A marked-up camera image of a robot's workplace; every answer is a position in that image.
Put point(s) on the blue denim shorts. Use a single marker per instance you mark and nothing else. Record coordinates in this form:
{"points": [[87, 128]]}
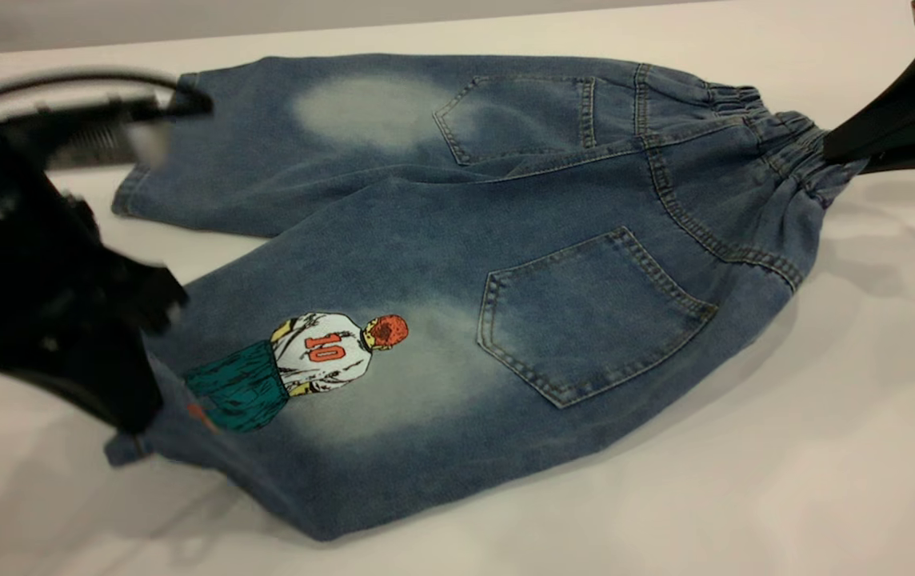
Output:
{"points": [[465, 240]]}

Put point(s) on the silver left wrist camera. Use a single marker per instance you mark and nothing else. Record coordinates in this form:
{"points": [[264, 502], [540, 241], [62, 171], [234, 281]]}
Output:
{"points": [[81, 136]]}

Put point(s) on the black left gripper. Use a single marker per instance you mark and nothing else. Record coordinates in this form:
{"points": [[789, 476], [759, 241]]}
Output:
{"points": [[25, 264]]}

